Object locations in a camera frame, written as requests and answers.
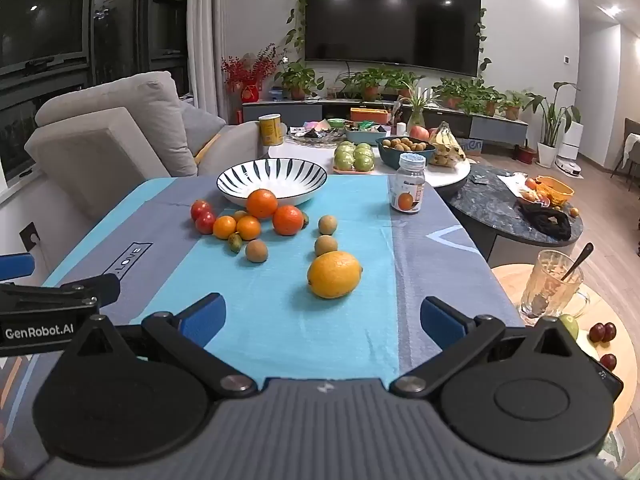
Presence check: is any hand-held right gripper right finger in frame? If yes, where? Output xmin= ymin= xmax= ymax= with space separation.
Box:
xmin=389 ymin=296 xmax=586 ymax=398

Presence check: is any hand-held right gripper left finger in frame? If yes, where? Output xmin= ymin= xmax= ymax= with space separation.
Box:
xmin=65 ymin=292 xmax=261 ymax=401

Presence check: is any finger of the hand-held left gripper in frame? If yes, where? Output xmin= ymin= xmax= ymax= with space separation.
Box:
xmin=0 ymin=253 xmax=36 ymax=282
xmin=59 ymin=273 xmax=121 ymax=307

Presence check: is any yellow lemon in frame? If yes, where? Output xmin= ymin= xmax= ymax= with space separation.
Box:
xmin=307 ymin=251 xmax=363 ymax=300

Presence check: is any orange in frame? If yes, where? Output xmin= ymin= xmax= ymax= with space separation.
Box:
xmin=272 ymin=205 xmax=305 ymax=237
xmin=246 ymin=188 xmax=279 ymax=220

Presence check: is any white black striped bowl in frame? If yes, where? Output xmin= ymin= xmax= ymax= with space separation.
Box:
xmin=216 ymin=158 xmax=328 ymax=208

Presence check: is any blue grey tablecloth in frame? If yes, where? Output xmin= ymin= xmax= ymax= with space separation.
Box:
xmin=37 ymin=174 xmax=526 ymax=383

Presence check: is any glass mug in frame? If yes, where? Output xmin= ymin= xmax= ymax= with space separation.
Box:
xmin=520 ymin=250 xmax=591 ymax=320

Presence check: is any dark marble round table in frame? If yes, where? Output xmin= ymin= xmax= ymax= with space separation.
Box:
xmin=445 ymin=162 xmax=585 ymax=268

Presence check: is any beige sofa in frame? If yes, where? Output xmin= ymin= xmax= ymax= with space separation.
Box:
xmin=24 ymin=71 xmax=271 ymax=221

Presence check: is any clear bottle with orange label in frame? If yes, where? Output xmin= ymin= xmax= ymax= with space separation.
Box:
xmin=389 ymin=153 xmax=427 ymax=215

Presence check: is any black cloth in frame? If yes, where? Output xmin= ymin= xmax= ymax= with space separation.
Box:
xmin=517 ymin=201 xmax=572 ymax=241

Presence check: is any metal spoon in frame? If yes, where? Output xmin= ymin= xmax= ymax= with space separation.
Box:
xmin=532 ymin=242 xmax=594 ymax=311

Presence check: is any round wooden side table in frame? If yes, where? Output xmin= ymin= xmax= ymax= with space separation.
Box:
xmin=490 ymin=262 xmax=633 ymax=436

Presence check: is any dark blue bowl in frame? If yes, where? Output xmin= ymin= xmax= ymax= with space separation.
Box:
xmin=376 ymin=136 xmax=437 ymax=170

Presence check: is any bunch of bananas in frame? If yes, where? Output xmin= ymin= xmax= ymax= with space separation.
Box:
xmin=427 ymin=121 xmax=468 ymax=167

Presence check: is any orange plastic basket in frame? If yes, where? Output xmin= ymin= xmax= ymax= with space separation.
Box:
xmin=535 ymin=175 xmax=575 ymax=207

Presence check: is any pile of longans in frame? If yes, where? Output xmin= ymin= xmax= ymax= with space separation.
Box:
xmin=382 ymin=137 xmax=432 ymax=153

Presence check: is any tray of green apples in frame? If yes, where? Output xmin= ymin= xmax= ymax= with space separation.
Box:
xmin=333 ymin=141 xmax=377 ymax=175

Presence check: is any white round coffee table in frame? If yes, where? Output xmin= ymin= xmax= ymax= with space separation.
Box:
xmin=267 ymin=137 xmax=472 ymax=188

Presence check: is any yellow canister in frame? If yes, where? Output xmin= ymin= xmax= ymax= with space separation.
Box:
xmin=258 ymin=114 xmax=287 ymax=148

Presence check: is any tall plant in white pot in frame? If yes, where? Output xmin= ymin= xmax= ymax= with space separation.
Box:
xmin=522 ymin=81 xmax=583 ymax=168

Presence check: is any teal tray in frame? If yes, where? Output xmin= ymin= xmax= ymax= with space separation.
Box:
xmin=345 ymin=126 xmax=388 ymax=146

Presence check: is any plant in glass vase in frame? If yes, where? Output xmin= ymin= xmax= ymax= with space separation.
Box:
xmin=395 ymin=85 xmax=441 ymax=133

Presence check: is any snack platter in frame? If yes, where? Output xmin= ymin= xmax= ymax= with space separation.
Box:
xmin=289 ymin=121 xmax=346 ymax=145

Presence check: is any white robot vacuum dock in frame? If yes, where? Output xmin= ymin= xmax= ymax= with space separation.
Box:
xmin=554 ymin=121 xmax=585 ymax=178

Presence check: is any orange box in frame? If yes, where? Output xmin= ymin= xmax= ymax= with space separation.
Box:
xmin=350 ymin=107 xmax=390 ymax=124

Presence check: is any potted green plant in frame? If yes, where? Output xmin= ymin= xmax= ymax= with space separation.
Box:
xmin=274 ymin=60 xmax=326 ymax=102
xmin=432 ymin=77 xmax=476 ymax=111
xmin=387 ymin=70 xmax=426 ymax=101
xmin=472 ymin=85 xmax=506 ymax=117
xmin=500 ymin=90 xmax=531 ymax=122
xmin=340 ymin=66 xmax=396 ymax=102

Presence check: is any grey television cabinet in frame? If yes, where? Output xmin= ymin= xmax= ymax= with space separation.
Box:
xmin=241 ymin=97 xmax=529 ymax=143

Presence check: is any red berry bouquet vase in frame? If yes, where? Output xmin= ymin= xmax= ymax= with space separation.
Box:
xmin=221 ymin=42 xmax=281 ymax=106

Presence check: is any dark window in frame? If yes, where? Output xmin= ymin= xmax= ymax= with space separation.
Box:
xmin=0 ymin=0 xmax=191 ymax=181

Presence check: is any dining chair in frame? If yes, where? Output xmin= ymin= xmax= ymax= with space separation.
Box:
xmin=610 ymin=117 xmax=640 ymax=181

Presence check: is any white curtain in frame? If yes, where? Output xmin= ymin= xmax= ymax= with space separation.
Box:
xmin=186 ymin=0 xmax=228 ymax=121

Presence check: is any wall socket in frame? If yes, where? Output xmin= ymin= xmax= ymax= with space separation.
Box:
xmin=19 ymin=221 xmax=42 ymax=251

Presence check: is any black wall television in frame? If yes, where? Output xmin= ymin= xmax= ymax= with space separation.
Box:
xmin=304 ymin=0 xmax=482 ymax=77

